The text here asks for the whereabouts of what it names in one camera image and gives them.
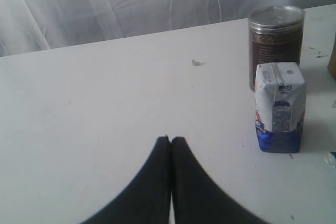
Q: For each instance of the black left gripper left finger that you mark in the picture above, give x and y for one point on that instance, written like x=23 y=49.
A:
x=147 y=198

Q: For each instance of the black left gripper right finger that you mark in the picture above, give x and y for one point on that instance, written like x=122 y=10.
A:
x=196 y=197

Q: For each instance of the dark grain can silver lid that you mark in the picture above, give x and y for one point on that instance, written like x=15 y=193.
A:
x=275 y=35

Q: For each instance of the brown paper bag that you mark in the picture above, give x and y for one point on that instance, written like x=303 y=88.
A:
x=332 y=64

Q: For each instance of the white blue milk carton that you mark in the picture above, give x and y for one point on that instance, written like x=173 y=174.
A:
x=280 y=104

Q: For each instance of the black rice vacuum pack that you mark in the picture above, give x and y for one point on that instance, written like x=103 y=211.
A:
x=330 y=159

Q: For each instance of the white backdrop curtain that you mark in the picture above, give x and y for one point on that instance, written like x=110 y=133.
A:
x=34 y=25

